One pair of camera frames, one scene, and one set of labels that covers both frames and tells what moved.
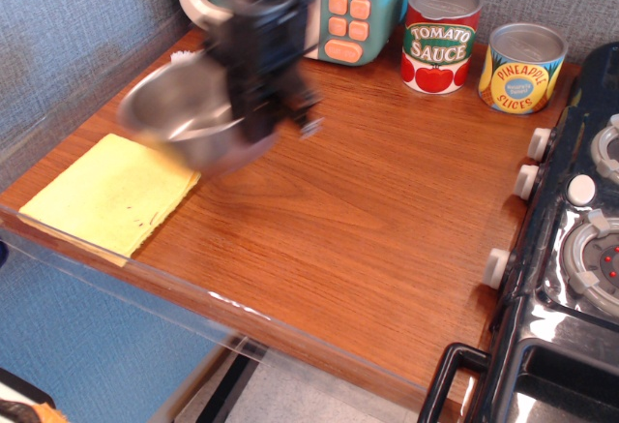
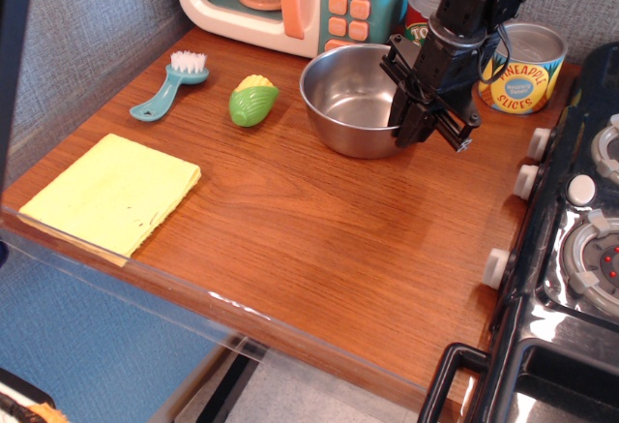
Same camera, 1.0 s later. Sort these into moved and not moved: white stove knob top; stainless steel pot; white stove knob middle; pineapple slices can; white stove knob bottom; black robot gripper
Moved: stainless steel pot; black robot gripper
Not moved: pineapple slices can; white stove knob middle; white stove knob bottom; white stove knob top
